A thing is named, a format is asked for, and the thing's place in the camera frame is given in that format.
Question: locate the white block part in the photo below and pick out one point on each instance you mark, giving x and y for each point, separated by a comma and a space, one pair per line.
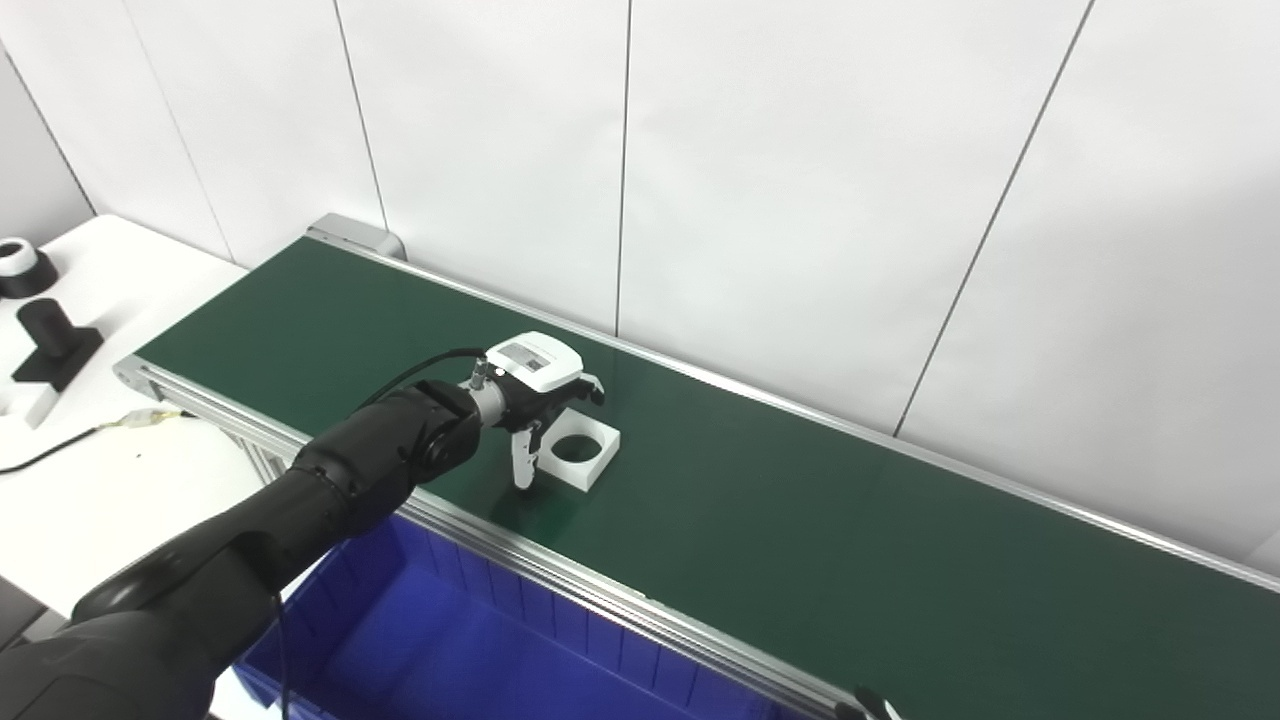
30, 408

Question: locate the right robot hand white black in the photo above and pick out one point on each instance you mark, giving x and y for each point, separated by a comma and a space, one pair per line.
875, 705

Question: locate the black part cylinder on base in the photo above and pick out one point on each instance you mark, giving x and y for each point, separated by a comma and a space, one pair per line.
55, 345

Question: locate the grey conveyor end cap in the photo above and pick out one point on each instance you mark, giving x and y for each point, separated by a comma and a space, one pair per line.
360, 235

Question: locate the green conveyor belt aluminium frame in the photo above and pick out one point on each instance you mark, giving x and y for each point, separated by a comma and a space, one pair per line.
800, 520

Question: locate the white square part round hole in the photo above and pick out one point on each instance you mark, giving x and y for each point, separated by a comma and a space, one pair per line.
585, 480

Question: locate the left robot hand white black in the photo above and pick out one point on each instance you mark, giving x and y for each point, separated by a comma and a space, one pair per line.
535, 365

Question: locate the aluminium conveyor support leg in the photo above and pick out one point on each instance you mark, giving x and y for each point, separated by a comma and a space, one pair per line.
262, 462

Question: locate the blue plastic bin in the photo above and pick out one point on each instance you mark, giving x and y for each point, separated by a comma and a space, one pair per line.
450, 640

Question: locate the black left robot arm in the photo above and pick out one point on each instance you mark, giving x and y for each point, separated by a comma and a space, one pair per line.
250, 540

